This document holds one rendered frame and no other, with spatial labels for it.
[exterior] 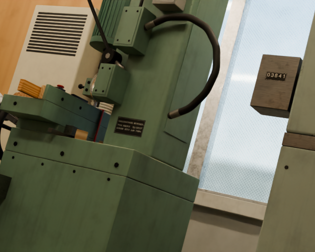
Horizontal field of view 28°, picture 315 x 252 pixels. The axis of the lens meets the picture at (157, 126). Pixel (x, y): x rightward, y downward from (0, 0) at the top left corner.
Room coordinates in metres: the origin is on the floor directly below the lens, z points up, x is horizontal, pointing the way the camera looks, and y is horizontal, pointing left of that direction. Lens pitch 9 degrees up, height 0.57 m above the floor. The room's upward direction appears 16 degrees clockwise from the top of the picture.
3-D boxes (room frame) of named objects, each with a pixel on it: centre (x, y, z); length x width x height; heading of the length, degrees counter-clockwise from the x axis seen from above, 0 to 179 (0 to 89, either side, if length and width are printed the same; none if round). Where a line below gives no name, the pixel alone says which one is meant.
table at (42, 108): (2.44, 0.34, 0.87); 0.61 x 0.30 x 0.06; 144
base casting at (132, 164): (2.31, 0.15, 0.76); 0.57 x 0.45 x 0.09; 54
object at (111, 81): (2.14, 0.20, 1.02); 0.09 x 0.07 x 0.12; 144
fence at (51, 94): (2.35, 0.22, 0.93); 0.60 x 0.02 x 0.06; 144
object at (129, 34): (2.13, 0.17, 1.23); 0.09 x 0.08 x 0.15; 54
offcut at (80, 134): (2.17, 0.25, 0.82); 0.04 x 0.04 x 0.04; 3
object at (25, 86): (2.32, 0.30, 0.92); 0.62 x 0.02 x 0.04; 144
